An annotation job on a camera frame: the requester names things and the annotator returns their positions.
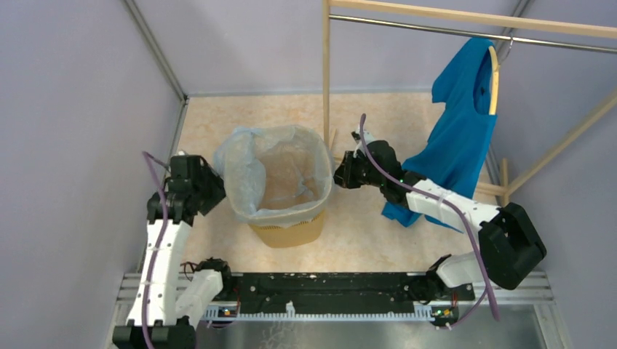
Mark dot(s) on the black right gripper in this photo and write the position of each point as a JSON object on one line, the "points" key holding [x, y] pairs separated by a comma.
{"points": [[343, 175]]}

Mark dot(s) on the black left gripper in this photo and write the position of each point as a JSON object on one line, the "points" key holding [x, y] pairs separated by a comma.
{"points": [[217, 183]]}

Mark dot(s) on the yellow plastic trash bin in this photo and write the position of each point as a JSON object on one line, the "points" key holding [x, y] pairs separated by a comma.
{"points": [[289, 231]]}

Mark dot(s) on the light blue plastic trash bag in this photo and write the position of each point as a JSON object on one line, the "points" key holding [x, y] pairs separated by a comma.
{"points": [[270, 173]]}

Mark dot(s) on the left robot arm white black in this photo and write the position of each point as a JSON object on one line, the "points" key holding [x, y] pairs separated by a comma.
{"points": [[160, 317]]}

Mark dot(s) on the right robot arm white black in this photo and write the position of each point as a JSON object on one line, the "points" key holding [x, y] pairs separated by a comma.
{"points": [[506, 246]]}

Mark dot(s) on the blue t-shirt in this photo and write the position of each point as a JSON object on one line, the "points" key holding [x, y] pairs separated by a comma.
{"points": [[458, 144]]}

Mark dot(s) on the wooden clothes hanger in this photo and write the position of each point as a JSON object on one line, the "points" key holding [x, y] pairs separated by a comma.
{"points": [[495, 64]]}

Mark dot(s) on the wooden clothes rack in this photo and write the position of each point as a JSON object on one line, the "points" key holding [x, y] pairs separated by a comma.
{"points": [[506, 187]]}

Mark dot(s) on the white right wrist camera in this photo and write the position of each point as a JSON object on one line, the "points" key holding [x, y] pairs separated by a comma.
{"points": [[362, 138]]}

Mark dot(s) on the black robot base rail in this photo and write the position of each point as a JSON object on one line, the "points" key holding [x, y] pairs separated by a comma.
{"points": [[337, 293]]}

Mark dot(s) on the white slotted cable duct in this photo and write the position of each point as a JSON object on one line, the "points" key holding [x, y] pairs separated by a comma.
{"points": [[428, 313]]}

